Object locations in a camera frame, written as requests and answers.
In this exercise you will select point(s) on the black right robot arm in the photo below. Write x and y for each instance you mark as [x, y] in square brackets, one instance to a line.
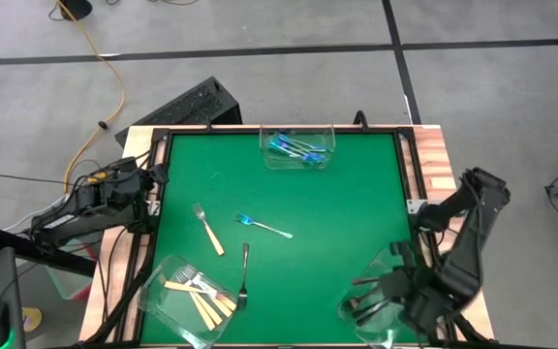
[473, 228]

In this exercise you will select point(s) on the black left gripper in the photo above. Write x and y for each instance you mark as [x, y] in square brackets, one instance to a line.
[131, 184]

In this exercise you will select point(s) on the black round base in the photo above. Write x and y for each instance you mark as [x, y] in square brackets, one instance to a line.
[78, 7]

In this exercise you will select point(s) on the grey metal bracket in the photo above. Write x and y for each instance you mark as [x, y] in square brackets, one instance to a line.
[153, 207]
[415, 206]

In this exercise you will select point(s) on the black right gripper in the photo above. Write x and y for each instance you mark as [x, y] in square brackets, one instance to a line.
[414, 298]

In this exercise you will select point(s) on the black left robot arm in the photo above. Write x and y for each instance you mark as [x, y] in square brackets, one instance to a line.
[66, 213]

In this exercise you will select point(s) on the black arched clamp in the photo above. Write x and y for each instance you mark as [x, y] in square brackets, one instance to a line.
[361, 112]

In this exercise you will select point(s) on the clear plastic bin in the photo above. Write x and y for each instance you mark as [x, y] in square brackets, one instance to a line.
[298, 148]
[371, 305]
[187, 305]

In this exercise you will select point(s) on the yellow tape roll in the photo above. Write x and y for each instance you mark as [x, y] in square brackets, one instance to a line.
[32, 320]

